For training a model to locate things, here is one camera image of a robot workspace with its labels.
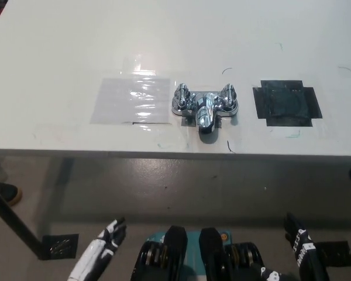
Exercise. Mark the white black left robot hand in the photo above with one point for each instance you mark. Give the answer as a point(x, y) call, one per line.
point(101, 248)

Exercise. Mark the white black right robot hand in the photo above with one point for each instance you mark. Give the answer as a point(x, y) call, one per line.
point(305, 248)

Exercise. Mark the chrome faucet body with spout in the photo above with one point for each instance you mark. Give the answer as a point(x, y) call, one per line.
point(204, 114)

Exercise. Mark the black floor plate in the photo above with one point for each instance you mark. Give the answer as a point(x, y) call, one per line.
point(61, 246)
point(333, 248)

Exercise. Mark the black table leg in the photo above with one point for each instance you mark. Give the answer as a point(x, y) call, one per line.
point(17, 221)

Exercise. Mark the black shoe tan sole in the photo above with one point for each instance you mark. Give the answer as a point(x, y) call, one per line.
point(8, 193)

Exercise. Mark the black tape patch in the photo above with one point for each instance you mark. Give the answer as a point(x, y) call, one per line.
point(285, 102)

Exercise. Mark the clear plastic sheet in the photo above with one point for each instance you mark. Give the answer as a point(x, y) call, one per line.
point(128, 101)

